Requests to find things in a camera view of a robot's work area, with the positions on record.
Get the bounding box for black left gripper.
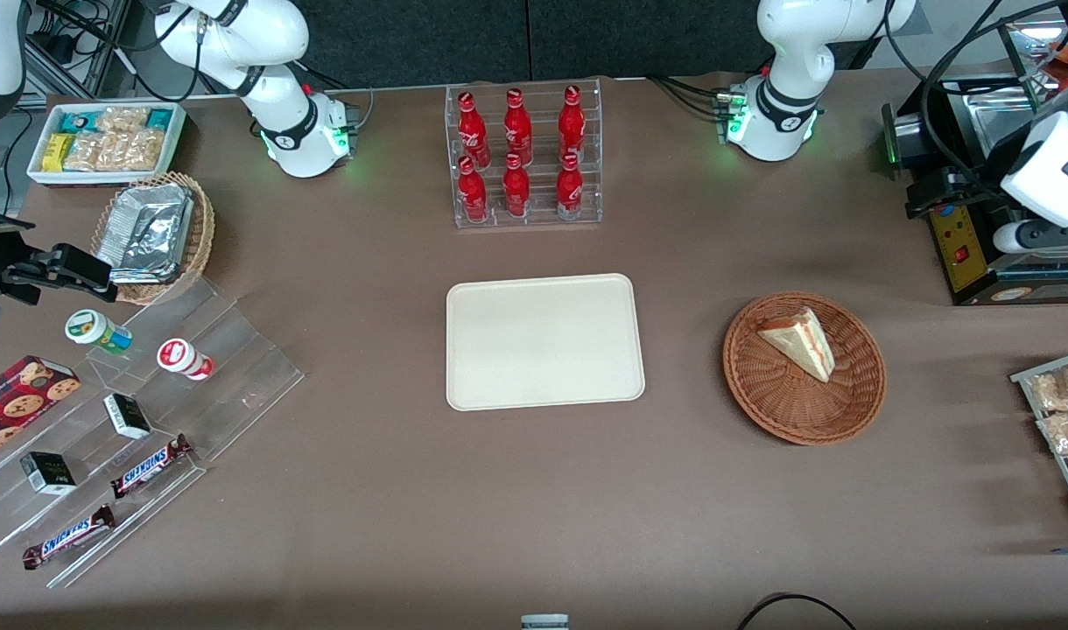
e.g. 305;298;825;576
904;170;1025;221

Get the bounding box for triangle sandwich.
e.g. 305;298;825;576
757;307;836;383

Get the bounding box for oval tan wicker basket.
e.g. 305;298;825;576
90;171;216;305

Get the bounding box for round brown wicker basket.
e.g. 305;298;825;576
722;291;888;446

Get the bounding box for beige plastic tray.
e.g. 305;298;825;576
446;273;646;412

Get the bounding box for green lidded yogurt cup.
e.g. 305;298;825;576
65;309;134;354

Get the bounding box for black food warmer cabinet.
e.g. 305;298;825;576
882;17;1068;306

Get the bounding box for steel warmer pan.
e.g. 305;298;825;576
961;83;1056;158

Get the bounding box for white plastic snack bin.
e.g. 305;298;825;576
27;101;188;188

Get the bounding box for red cookie box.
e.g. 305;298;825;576
0;354;81;465

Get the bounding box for clear bag of crackers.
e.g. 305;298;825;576
65;129;165;172
96;106;151;134

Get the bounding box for red lidded yogurt cup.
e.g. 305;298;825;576
157;338;214;382

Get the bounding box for small black box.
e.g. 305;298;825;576
103;393;152;440
19;451;78;496

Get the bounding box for clear acrylic stepped display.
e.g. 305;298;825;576
0;276;306;589

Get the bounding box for Snickers chocolate bar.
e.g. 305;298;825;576
22;505;116;571
111;434;193;500

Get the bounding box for red cola bottle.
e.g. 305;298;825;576
458;91;490;169
458;156;488;222
556;153;585;220
503;88;533;165
559;85;587;163
502;153;531;218

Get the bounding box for clear acrylic bottle rack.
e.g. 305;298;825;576
445;79;603;230

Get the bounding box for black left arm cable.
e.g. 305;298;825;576
884;0;1068;207

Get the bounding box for grey wire rack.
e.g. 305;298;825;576
1010;347;1068;535

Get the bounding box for metal frame with cables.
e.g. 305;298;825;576
25;0;143;99

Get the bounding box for black base cables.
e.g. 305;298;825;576
646;73;733;120

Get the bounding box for black floor cable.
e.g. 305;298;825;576
735;592;859;630

